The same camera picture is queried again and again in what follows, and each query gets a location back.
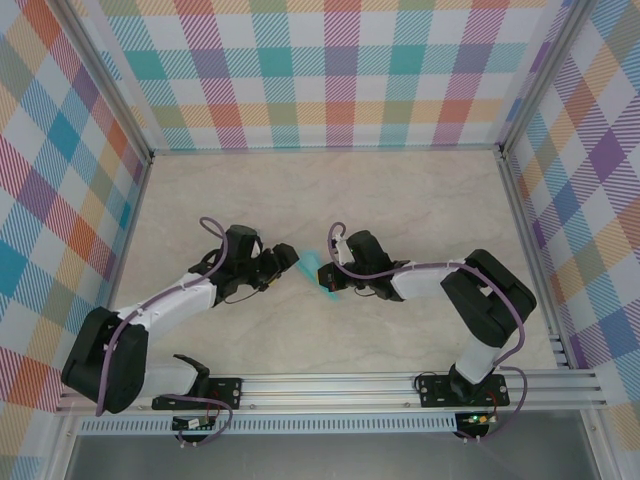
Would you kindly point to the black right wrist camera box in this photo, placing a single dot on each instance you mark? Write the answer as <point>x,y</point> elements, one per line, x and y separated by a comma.
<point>367,247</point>

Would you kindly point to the controller board with green light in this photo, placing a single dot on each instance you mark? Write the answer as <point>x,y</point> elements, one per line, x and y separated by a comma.
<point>477,419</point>

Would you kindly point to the black controller board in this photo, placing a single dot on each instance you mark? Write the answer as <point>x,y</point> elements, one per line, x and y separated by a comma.
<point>187,424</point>

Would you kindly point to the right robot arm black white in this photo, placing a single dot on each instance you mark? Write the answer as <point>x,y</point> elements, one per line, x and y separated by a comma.
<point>420,285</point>

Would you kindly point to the grey metal panel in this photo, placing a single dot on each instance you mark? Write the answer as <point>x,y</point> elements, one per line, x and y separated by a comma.
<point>325,460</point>

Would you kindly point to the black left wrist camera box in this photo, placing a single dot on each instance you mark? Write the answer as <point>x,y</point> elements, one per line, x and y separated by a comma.
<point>242,240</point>

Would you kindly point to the thin aluminium wall rail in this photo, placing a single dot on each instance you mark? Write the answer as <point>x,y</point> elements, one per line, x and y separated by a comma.
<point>325,149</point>

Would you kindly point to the aluminium mounting rail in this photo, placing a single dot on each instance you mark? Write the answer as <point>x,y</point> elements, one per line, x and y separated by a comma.
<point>325,390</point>

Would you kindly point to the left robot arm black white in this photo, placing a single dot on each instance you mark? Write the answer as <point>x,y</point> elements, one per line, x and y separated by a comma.
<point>180,300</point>

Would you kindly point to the teal square paper sheet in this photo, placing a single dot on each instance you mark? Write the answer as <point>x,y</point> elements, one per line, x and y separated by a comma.
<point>310,262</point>

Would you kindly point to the aluminium side rail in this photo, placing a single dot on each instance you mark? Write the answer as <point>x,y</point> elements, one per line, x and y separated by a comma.
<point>117,270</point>
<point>532,260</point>

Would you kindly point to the aluminium frame post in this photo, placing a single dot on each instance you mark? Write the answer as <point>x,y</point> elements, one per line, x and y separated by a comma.
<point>542,80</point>
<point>105,80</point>

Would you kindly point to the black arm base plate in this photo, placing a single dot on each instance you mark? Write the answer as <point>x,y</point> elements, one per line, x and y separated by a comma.
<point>225,392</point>
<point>432,392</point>

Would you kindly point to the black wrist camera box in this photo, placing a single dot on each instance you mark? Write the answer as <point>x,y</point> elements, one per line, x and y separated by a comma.
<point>242,240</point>
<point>367,247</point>

